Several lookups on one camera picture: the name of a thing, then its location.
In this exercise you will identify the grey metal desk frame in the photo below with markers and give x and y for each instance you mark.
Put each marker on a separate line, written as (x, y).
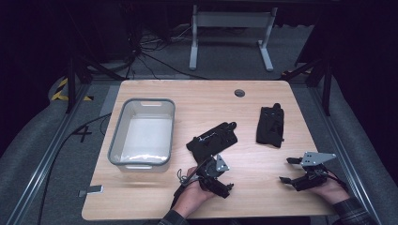
(231, 20)

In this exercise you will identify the black glove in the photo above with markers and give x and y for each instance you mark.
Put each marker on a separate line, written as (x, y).
(269, 128)
(216, 137)

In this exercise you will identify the yellow black hazard tape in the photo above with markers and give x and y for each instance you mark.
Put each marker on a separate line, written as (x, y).
(61, 90)

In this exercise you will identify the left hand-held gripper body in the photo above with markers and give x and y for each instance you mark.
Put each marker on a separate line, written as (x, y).
(214, 175)

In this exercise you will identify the aluminium floor rail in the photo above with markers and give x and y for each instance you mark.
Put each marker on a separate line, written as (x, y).
(344, 146)
(47, 159)

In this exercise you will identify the black metal stand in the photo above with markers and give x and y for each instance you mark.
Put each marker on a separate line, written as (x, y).
(327, 87)
(72, 84)

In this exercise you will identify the person's left hand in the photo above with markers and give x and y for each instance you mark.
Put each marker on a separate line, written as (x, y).
(192, 195)

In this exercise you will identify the small grey tag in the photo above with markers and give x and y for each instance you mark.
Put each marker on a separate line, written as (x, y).
(92, 190)

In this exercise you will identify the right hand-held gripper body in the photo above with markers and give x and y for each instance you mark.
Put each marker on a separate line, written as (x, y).
(313, 175)

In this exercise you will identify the white plastic bin grey rim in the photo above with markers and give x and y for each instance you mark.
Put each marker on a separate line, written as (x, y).
(147, 140)

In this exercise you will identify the person's right hand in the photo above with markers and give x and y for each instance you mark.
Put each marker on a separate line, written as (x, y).
(331, 192)

